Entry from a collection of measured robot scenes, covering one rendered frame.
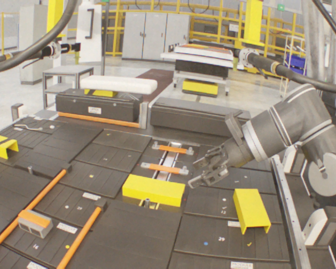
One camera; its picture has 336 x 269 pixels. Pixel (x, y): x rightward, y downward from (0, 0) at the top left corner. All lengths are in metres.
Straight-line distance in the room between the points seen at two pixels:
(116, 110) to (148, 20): 8.80
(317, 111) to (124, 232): 0.52
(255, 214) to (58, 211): 0.50
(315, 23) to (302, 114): 1.07
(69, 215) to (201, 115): 0.68
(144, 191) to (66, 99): 0.72
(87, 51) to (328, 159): 3.23
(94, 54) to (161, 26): 6.45
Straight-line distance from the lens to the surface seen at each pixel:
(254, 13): 1.05
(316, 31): 1.62
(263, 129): 0.60
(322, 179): 0.60
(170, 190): 0.72
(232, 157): 0.62
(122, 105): 1.16
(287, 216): 0.78
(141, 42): 9.95
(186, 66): 5.42
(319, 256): 0.88
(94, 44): 3.48
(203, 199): 0.74
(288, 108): 0.60
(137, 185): 0.73
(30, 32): 6.71
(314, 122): 0.59
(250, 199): 0.72
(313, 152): 0.60
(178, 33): 9.63
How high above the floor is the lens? 1.44
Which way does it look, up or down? 24 degrees down
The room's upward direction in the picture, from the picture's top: 5 degrees clockwise
